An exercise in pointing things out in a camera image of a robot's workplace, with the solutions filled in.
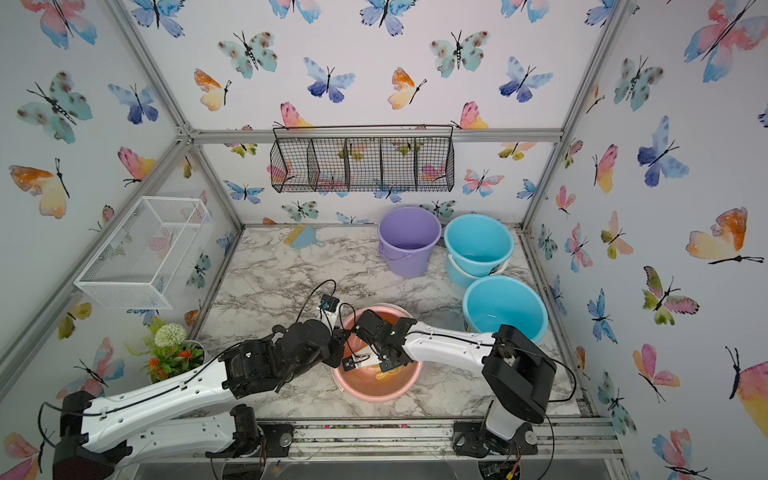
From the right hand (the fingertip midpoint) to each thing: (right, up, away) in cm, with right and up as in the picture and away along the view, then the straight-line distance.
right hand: (385, 340), depth 84 cm
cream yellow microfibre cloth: (-1, -9, -2) cm, 9 cm away
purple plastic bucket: (+6, +30, +13) cm, 33 cm away
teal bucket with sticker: (+31, +27, +20) cm, 46 cm away
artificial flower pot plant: (-51, +1, -14) cm, 53 cm away
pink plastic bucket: (-4, -11, -3) cm, 12 cm away
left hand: (-8, +5, -13) cm, 16 cm away
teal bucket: (+29, +12, -5) cm, 32 cm away
